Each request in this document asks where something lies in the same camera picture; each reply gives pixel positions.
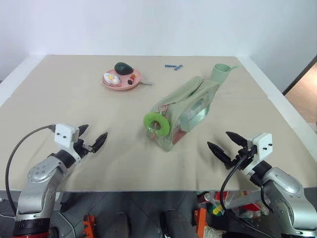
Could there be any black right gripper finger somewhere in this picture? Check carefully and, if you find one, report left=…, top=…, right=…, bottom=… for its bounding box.
left=225, top=131, right=248, bottom=148
left=207, top=141, right=233, bottom=167

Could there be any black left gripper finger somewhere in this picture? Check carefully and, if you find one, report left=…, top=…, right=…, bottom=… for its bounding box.
left=92, top=132, right=108, bottom=153
left=78, top=124, right=90, bottom=140

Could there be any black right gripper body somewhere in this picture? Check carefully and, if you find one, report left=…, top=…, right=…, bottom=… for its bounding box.
left=224, top=145, right=256, bottom=171

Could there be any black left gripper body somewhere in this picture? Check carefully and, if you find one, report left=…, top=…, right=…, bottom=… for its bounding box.
left=73, top=138, right=95, bottom=160

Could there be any green pencil case pouch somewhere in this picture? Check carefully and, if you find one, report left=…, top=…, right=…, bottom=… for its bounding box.
left=144, top=75, right=221, bottom=152

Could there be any beige tablecloth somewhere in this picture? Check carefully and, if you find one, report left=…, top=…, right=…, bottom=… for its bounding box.
left=0, top=55, right=317, bottom=192

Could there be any clear box of colourful items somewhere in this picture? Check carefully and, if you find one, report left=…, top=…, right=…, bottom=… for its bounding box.
left=197, top=190, right=271, bottom=224

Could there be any toy fried egg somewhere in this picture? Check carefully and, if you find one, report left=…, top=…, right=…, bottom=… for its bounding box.
left=103, top=72, right=121, bottom=87

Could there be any pink plate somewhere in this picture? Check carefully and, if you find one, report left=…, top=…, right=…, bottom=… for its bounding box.
left=102, top=68, right=144, bottom=92

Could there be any dark green toy avocado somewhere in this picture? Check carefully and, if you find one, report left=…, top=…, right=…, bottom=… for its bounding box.
left=113, top=61, right=134, bottom=75

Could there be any brown wooden door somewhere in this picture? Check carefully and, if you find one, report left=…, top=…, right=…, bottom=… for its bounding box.
left=282, top=55, right=317, bottom=124

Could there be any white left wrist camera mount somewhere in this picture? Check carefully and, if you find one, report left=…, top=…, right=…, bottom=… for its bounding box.
left=53, top=123, right=80, bottom=150

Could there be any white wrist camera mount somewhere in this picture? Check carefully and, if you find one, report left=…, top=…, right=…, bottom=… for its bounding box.
left=243, top=132, right=273, bottom=176
left=53, top=123, right=80, bottom=150

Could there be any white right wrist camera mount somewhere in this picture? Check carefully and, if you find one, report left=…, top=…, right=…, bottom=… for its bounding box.
left=243, top=132, right=273, bottom=176

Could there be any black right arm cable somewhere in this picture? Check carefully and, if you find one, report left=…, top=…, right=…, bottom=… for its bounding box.
left=219, top=148, right=264, bottom=238

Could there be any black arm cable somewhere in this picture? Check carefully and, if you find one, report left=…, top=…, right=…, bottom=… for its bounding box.
left=219, top=148, right=264, bottom=238
left=5, top=124, right=56, bottom=217

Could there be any green foam ring zipper pull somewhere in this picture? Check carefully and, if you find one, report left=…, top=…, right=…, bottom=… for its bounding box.
left=143, top=112, right=171, bottom=137

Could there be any pale green handled cup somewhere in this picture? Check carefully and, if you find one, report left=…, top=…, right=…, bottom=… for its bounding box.
left=210, top=63, right=239, bottom=85

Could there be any orange plastic bracket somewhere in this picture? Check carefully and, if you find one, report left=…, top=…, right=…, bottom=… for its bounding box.
left=82, top=214, right=98, bottom=238
left=194, top=207, right=208, bottom=236

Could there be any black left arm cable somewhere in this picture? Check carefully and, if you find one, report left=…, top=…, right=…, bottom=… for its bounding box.
left=5, top=124, right=56, bottom=217

